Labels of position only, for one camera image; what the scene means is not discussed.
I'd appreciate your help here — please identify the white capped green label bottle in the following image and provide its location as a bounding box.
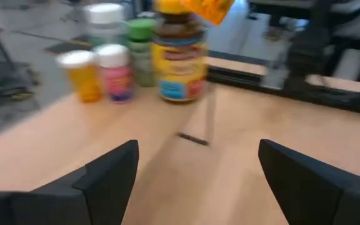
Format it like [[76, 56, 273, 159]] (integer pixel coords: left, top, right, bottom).
[[83, 2, 128, 48]]

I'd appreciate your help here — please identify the orange pill vial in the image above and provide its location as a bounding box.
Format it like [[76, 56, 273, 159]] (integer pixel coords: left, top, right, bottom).
[[179, 0, 236, 26]]

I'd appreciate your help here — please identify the orange vial white cap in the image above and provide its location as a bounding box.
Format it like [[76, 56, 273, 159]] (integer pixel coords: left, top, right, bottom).
[[56, 49, 103, 104]]

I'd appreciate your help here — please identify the pink bottle white cap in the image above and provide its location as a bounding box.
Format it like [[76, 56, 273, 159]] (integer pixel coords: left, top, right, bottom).
[[92, 43, 136, 104]]

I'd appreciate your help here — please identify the black aluminium frame rail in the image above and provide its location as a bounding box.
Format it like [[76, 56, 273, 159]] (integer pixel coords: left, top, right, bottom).
[[205, 49, 360, 116]]

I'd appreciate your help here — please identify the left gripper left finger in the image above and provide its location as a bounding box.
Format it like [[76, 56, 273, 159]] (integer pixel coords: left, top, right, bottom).
[[0, 139, 140, 225]]

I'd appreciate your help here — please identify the wooden shelf black frame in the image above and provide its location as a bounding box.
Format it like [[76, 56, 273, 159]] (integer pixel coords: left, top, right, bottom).
[[0, 82, 215, 225]]

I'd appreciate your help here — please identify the large amber fish oil bottle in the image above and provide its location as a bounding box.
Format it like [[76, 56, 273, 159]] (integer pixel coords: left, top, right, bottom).
[[150, 0, 209, 103]]

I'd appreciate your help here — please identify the green-cap white bottle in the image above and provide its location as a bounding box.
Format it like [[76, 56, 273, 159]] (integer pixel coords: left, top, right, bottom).
[[126, 17, 158, 88]]

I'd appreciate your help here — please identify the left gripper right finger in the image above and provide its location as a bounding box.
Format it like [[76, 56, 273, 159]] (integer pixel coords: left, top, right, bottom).
[[257, 138, 360, 225]]

